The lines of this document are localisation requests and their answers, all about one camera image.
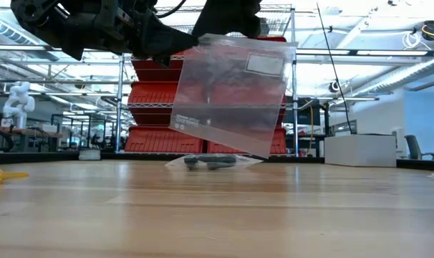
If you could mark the wooden workbench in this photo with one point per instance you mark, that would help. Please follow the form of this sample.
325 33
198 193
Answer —
23 132

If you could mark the clear zip bag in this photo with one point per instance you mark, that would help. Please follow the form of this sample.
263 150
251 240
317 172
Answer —
174 165
231 107

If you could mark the grey office chair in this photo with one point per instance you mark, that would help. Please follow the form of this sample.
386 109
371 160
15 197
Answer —
412 147

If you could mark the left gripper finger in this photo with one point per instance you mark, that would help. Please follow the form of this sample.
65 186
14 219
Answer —
156 34
159 50

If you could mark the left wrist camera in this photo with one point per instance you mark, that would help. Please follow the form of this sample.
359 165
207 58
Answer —
113 12

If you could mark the white tape roll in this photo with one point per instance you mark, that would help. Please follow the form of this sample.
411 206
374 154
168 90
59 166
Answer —
89 155

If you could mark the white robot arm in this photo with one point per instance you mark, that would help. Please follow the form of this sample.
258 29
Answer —
18 96

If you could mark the black workstation frame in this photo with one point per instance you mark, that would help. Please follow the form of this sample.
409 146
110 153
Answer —
95 139

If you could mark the black monitor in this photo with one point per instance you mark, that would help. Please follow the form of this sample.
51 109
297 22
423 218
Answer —
304 114

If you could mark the white box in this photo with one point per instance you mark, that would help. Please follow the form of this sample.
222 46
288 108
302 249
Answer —
360 150

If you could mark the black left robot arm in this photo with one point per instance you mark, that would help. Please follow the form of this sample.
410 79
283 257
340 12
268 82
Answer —
31 14

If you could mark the black ceiling camera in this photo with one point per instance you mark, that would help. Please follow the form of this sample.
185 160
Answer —
333 86

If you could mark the white ventilation duct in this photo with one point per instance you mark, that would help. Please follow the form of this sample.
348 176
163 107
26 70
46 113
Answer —
410 75

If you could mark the black rubber band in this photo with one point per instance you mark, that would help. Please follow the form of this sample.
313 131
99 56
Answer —
217 162
192 163

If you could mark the yellow rubber band bunch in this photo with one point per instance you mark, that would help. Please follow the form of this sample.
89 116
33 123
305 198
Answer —
9 175

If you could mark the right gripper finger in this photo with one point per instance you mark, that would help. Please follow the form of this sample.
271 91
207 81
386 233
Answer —
217 18
247 18

